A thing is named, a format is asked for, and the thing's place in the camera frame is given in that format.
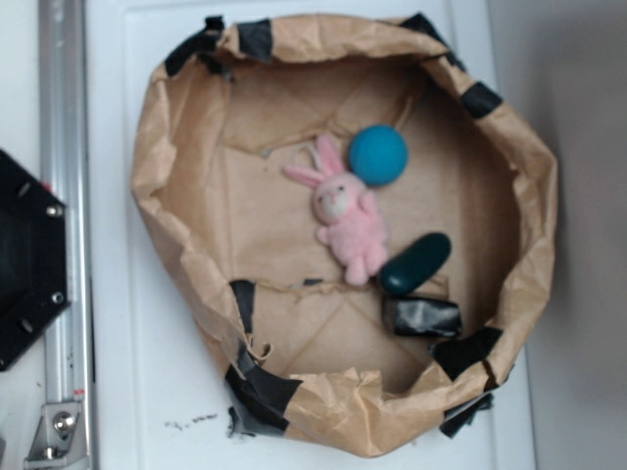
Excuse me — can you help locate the dark green plastic pickle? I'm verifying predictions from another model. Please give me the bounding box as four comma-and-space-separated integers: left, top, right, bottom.
378, 232, 452, 297

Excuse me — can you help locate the pink plush bunny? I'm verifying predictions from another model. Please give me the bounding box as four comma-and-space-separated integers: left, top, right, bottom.
283, 134, 389, 286

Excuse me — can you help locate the blue ball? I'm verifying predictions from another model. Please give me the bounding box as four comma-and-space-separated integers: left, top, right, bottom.
348, 124, 409, 186

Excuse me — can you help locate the black tape-wrapped block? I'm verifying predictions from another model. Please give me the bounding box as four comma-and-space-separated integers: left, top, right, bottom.
381, 297, 462, 338

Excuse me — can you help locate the brown paper bag bin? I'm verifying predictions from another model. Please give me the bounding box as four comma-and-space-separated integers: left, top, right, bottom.
131, 15, 557, 457

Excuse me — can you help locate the white tray board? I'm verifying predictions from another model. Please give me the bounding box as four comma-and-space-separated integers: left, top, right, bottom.
86, 1, 535, 469

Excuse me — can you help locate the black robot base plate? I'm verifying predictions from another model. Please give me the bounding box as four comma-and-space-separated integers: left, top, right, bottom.
1, 152, 70, 372

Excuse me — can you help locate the aluminium extrusion rail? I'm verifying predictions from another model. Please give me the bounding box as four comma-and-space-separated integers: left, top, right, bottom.
37, 1, 94, 404

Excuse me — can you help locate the metal corner bracket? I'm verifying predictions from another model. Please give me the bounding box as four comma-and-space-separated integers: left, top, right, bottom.
24, 401, 91, 470

